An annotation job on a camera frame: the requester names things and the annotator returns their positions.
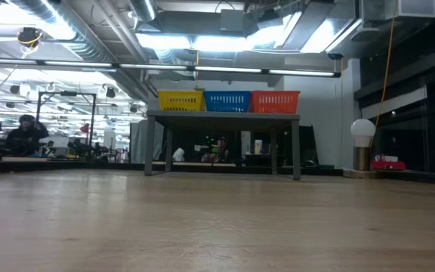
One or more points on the yellow plastic basket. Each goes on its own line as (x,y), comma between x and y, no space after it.
(181,101)

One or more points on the black background stand frame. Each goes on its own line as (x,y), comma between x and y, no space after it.
(66,93)

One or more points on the red flat box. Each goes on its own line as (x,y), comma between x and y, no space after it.
(387,165)

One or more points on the blue plastic basket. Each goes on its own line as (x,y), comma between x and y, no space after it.
(227,102)

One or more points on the black board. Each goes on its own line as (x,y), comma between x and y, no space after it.
(308,145)

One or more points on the round silver ventilation duct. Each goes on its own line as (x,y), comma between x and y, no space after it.
(144,9)

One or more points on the white bulb table lamp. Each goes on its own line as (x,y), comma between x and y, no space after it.
(363,130)

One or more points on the person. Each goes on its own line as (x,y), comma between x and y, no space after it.
(221,149)
(26,138)

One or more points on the grey ceiling box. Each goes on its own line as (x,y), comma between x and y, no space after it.
(232,20)

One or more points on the orange plastic basket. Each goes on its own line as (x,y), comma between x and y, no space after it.
(274,102)

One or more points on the white rounded object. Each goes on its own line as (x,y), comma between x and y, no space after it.
(178,155)

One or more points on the black aluminium table frame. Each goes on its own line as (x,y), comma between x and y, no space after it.
(89,166)

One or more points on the long tube light fixture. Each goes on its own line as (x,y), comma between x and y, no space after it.
(89,65)

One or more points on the grey perforated metal shelf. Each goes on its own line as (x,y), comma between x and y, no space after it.
(221,116)

